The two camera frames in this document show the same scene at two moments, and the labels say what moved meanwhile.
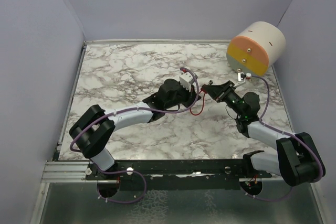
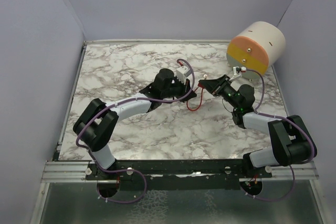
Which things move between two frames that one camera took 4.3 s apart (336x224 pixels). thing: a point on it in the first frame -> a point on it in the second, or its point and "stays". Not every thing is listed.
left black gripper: (190, 95) -> (184, 87)
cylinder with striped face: (256, 48) stays
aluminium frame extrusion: (65, 171) stays
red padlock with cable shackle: (203, 91) -> (201, 86)
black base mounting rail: (182, 174) stays
